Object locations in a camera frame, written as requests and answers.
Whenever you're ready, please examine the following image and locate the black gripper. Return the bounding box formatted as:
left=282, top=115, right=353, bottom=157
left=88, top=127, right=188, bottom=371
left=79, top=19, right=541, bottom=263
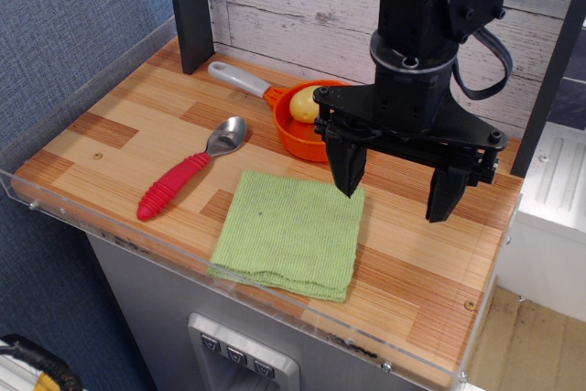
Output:
left=313, top=60, right=508, bottom=223

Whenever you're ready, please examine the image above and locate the red handled metal spoon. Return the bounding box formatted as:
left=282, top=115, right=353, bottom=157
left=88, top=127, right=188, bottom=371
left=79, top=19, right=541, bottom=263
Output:
left=136, top=116, right=247, bottom=221

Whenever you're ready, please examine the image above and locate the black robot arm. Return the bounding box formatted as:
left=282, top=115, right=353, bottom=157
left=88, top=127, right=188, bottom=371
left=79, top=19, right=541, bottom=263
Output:
left=313, top=0, right=512, bottom=223

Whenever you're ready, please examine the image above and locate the green folded cloth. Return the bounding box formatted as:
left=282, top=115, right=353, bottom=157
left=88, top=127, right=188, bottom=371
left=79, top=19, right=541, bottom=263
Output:
left=208, top=170, right=365, bottom=303

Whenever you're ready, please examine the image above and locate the yellow toy potato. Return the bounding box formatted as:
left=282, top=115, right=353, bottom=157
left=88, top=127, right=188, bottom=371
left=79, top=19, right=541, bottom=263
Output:
left=289, top=86, right=320, bottom=124

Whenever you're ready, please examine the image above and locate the clear acrylic table guard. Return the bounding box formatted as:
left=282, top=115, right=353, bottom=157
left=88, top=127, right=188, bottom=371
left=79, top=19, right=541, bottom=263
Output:
left=5, top=42, right=521, bottom=390

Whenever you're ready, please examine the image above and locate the silver cabinet control panel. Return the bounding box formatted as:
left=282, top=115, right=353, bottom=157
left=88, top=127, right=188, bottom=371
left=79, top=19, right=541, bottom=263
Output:
left=188, top=313, right=301, bottom=390

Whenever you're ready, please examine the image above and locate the orange pot with grey handle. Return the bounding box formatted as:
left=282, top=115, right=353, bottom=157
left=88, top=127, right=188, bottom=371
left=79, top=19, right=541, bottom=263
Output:
left=208, top=61, right=346, bottom=163

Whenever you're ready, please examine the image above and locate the dark right vertical post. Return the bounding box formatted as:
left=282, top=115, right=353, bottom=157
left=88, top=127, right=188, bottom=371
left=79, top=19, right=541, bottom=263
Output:
left=511, top=0, right=585, bottom=178

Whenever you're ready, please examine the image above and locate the dark vertical post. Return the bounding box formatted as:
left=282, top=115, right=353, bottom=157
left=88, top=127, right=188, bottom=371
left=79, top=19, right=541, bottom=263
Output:
left=172, top=0, right=215, bottom=75
left=511, top=0, right=585, bottom=178

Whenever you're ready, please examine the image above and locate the black ribbon cable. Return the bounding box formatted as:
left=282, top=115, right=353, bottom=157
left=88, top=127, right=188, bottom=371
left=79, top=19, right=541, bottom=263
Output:
left=452, top=27, right=515, bottom=101

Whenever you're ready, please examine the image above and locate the white aluminium rail block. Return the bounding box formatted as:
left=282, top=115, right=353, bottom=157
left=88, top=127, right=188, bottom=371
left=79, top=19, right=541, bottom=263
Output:
left=515, top=123, right=586, bottom=244

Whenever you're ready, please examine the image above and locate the dark left vertical post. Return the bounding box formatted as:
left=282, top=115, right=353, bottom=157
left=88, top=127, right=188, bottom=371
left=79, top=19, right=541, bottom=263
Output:
left=172, top=0, right=215, bottom=75

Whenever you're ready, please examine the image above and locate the black braided cable bundle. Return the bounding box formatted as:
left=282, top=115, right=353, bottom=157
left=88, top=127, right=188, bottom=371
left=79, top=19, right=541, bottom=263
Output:
left=0, top=334, right=86, bottom=391

